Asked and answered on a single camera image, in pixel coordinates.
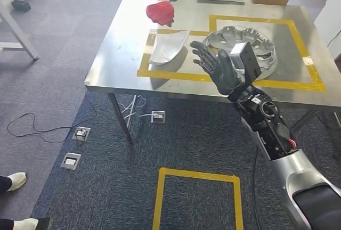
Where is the yellow workbench tape rectangle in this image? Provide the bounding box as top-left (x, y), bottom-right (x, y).
top-left (137, 15), bottom-right (326, 93)

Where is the white desk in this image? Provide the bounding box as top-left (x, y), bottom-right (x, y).
top-left (314, 0), bottom-right (341, 60)

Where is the person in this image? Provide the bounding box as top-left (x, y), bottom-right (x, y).
top-left (0, 171), bottom-right (52, 230)

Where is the red cloth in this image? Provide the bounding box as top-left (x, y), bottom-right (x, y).
top-left (146, 1), bottom-right (175, 27)

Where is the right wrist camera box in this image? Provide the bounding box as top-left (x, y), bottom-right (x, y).
top-left (229, 42), bottom-right (262, 88)

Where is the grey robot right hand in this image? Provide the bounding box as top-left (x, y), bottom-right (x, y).
top-left (190, 40), bottom-right (243, 96)

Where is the black floor pouch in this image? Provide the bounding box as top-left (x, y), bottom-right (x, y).
top-left (11, 0), bottom-right (32, 13)

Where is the round silver fan shroud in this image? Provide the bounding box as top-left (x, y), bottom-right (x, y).
top-left (203, 25), bottom-right (277, 81)

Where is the white cable bundle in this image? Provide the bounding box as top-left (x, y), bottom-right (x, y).
top-left (117, 95), bottom-right (153, 120)

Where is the steel workbench table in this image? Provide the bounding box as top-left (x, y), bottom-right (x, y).
top-left (84, 0), bottom-right (341, 145)

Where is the yellow floor tape square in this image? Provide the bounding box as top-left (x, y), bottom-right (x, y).
top-left (152, 167), bottom-right (244, 230)

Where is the white table leg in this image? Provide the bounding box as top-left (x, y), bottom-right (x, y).
top-left (0, 1), bottom-right (40, 62)

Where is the white plastic shell part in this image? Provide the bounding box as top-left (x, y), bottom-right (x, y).
top-left (148, 30), bottom-right (191, 66)

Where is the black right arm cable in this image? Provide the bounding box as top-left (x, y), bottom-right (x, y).
top-left (251, 145), bottom-right (263, 230)

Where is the black floor cable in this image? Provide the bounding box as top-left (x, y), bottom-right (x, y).
top-left (7, 96), bottom-right (98, 144)

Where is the steel floor socket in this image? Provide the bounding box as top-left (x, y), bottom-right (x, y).
top-left (150, 111), bottom-right (166, 124)
top-left (72, 127), bottom-right (91, 142)
top-left (60, 152), bottom-right (82, 171)

